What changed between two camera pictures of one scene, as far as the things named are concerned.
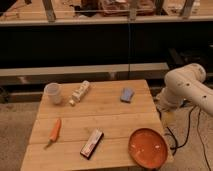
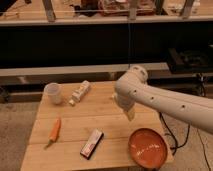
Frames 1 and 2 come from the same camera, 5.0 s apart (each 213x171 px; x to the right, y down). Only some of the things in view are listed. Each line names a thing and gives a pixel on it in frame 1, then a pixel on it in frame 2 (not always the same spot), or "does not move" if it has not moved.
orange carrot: [54, 132] does not move
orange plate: [148, 148] does not move
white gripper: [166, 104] to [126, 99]
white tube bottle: [79, 93] does not move
